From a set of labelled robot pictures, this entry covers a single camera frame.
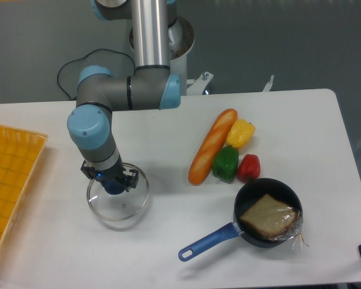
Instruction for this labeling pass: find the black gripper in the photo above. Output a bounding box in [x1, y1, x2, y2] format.
[80, 160, 138, 191]

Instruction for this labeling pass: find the glass pot lid blue knob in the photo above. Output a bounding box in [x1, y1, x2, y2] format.
[86, 163, 150, 222]

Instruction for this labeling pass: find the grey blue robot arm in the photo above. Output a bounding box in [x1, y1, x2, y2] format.
[67, 1, 182, 194]

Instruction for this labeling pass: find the yellow woven basket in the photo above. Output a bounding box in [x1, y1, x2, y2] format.
[0, 125, 48, 250]

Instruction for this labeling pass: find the green bell pepper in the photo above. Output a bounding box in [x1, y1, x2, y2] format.
[212, 146, 239, 183]

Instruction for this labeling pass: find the baguette bread loaf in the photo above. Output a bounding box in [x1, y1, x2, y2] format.
[188, 108, 238, 185]

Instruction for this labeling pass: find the yellow bell pepper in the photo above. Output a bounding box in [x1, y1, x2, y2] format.
[226, 119, 256, 149]

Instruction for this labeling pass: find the red bell pepper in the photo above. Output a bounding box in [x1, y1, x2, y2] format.
[236, 154, 261, 183]

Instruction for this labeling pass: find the bread slice in plastic bag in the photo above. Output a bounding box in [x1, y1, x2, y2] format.
[239, 194, 304, 246]

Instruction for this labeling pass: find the black cable on floor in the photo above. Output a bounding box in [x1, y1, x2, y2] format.
[57, 48, 137, 101]

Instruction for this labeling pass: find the black saucepan blue handle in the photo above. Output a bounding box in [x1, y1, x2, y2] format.
[178, 178, 303, 262]

